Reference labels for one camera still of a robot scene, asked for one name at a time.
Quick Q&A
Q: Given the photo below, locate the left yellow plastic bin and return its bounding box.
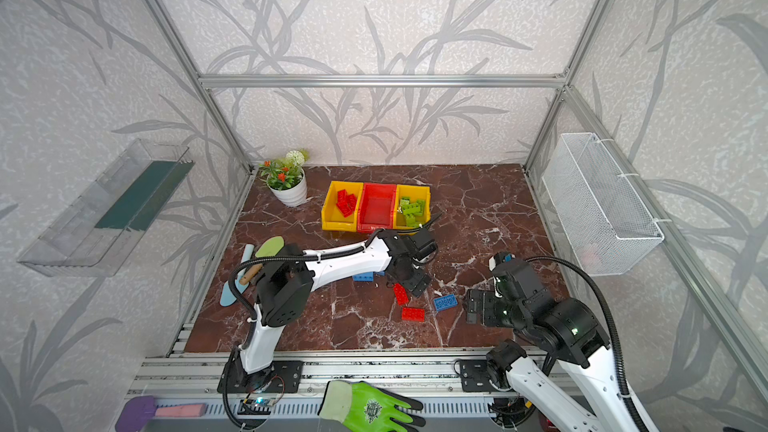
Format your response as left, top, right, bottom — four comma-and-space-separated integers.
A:
321, 181, 363, 232

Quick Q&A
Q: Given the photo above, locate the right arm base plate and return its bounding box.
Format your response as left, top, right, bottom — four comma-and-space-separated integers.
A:
454, 359, 496, 393

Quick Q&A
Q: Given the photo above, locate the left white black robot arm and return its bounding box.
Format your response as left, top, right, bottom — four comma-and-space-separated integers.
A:
217, 226, 438, 394

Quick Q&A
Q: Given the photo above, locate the right yellow plastic bin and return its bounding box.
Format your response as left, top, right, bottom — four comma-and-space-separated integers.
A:
393, 184, 431, 230

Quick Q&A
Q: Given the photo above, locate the blue lego brick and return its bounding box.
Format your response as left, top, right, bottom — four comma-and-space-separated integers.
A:
433, 294, 458, 312
353, 272, 374, 282

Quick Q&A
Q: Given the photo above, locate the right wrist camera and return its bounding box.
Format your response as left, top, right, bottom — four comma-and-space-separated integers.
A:
488, 251, 515, 271

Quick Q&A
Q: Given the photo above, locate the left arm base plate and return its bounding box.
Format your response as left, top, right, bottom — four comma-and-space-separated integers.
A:
217, 358, 304, 394

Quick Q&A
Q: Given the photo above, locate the yellow plastic bin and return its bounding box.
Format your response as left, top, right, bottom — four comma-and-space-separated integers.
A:
321, 181, 363, 232
393, 184, 431, 230

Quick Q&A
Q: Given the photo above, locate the clear acrylic wall shelf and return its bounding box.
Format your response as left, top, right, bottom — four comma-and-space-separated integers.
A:
17, 139, 195, 277

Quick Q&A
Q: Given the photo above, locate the green garden shovel wooden handle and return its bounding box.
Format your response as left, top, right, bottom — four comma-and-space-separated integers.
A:
238, 236, 284, 286

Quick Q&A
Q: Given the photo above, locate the red plastic bin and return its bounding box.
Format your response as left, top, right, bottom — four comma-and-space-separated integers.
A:
357, 183, 396, 233

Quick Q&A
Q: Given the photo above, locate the white wire mesh basket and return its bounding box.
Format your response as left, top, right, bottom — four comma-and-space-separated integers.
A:
542, 132, 664, 277

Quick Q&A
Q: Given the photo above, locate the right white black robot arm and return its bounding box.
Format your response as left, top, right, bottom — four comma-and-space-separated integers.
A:
464, 252, 657, 431

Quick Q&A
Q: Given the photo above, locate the red lego brick bottom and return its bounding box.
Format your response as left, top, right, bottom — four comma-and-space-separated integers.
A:
401, 307, 426, 323

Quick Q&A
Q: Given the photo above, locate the light blue garden trowel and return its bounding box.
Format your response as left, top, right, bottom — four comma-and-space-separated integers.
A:
219, 244, 256, 308

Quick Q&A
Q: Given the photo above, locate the green work glove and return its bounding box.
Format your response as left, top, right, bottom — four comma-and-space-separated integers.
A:
318, 380, 426, 432

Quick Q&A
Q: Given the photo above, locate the potted plant white pot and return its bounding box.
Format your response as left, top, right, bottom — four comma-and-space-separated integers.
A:
258, 149, 309, 207

